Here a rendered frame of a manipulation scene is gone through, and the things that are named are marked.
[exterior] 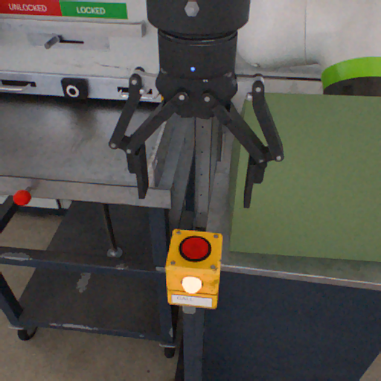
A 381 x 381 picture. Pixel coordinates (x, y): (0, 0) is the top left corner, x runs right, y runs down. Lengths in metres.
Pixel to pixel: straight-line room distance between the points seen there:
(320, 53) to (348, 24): 0.06
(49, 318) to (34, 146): 0.69
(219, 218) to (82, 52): 0.54
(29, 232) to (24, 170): 1.11
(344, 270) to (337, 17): 0.45
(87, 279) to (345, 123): 1.13
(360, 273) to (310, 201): 0.20
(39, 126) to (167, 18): 0.72
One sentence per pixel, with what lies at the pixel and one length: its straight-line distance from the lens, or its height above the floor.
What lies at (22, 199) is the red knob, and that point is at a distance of 0.82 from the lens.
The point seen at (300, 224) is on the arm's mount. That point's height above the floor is 0.84.
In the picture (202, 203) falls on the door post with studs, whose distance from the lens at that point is 1.69.
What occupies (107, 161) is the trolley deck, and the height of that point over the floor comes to 0.85.
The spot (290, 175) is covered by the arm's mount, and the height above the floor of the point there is 0.96.
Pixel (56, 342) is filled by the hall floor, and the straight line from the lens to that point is 1.56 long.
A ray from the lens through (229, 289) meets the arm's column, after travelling 0.81.
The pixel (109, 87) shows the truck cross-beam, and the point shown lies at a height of 0.90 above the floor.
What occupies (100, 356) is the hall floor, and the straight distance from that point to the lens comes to 1.49.
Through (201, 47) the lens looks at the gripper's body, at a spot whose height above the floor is 1.22.
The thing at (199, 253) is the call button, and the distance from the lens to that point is 0.54.
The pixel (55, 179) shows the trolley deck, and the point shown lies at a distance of 0.81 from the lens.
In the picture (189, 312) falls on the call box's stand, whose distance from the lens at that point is 0.67.
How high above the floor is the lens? 1.33
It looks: 42 degrees down
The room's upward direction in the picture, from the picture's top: straight up
